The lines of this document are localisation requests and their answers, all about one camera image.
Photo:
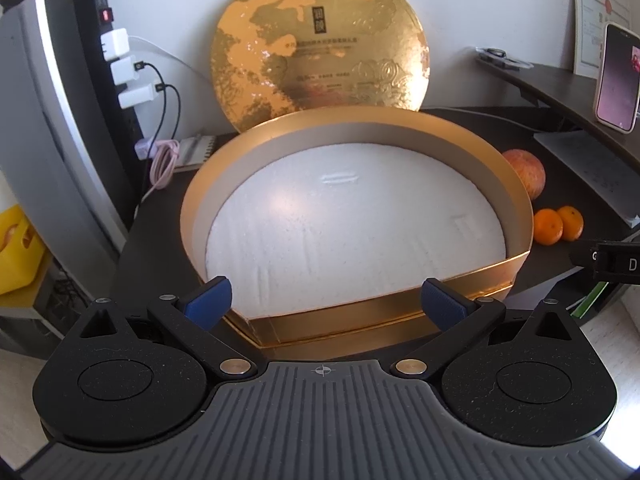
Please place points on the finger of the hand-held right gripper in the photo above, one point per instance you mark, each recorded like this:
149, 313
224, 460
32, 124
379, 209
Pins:
580, 255

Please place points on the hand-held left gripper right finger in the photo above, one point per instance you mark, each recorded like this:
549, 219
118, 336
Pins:
442, 305

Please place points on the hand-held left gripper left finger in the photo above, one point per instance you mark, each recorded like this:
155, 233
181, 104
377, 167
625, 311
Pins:
210, 301

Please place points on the round gold gift box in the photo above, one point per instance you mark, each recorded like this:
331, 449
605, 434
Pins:
350, 311

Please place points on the round gold box lid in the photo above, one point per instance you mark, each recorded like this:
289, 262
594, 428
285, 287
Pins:
320, 50

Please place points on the orange tangerine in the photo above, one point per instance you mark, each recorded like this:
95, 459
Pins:
547, 227
572, 222

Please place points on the green booklet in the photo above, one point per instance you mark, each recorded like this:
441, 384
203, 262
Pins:
592, 300

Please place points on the white paper sheet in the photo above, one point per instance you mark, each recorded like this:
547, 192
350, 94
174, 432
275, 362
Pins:
590, 165

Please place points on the red apple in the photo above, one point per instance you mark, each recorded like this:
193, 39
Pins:
527, 172

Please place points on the spiral notebook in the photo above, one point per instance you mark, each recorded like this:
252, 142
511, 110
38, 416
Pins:
197, 152

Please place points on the purple plug adapter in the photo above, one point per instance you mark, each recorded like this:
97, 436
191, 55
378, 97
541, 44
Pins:
142, 150

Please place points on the smartphone with white case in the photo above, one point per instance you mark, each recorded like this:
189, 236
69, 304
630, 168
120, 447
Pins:
617, 80

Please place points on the yellow plastic box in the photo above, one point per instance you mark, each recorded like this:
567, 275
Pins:
17, 255

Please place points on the eyeglasses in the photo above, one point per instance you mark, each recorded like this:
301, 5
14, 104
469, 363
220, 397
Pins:
500, 56

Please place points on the white flat charger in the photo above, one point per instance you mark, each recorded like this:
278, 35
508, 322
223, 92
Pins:
137, 96

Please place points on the framed white certificate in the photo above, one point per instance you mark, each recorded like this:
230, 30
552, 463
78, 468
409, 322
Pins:
592, 30

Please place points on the white charger with black plug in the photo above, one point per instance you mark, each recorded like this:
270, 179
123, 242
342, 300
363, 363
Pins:
125, 70

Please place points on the silver monitor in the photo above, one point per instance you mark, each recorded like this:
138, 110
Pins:
35, 110

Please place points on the white square charger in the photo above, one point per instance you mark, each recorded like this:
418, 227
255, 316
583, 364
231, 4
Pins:
115, 42

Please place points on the black power strip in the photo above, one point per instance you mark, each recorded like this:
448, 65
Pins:
92, 15

